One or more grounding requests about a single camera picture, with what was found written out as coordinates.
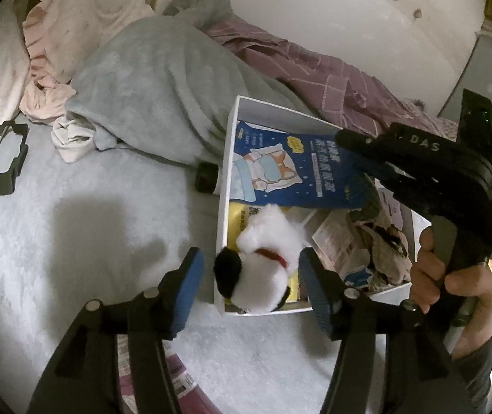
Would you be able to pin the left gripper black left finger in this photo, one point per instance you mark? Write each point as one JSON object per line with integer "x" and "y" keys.
{"x": 82, "y": 375}

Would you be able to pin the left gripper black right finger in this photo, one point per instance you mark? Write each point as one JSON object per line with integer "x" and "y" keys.
{"x": 388, "y": 359}

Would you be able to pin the clear plastic label bag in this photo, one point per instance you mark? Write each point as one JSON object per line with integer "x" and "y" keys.
{"x": 338, "y": 244}

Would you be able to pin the white plush dog toy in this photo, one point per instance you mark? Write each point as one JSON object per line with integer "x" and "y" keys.
{"x": 259, "y": 258}

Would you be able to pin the yellow sponge pack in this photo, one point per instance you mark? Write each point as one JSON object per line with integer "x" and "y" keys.
{"x": 246, "y": 241}

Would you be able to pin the white cardboard box tray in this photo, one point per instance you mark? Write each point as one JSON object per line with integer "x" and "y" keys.
{"x": 257, "y": 248}

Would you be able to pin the dark sleeve forearm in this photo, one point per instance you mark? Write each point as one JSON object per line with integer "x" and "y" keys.
{"x": 475, "y": 369}

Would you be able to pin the person's right hand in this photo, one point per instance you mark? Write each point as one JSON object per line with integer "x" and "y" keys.
{"x": 428, "y": 277}

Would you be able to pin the maroon bottle with white cap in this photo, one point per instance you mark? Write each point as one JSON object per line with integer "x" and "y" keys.
{"x": 192, "y": 399}

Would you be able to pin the purple striped blanket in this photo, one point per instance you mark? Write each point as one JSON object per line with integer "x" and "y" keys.
{"x": 338, "y": 92}

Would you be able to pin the blue eye mask packet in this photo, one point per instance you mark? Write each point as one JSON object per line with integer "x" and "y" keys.
{"x": 294, "y": 170}

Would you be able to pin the grey fleece blanket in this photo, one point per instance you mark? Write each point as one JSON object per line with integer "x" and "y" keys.
{"x": 164, "y": 87}

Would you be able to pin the pink ruffled pillow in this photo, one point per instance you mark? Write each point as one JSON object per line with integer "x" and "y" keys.
{"x": 60, "y": 35}

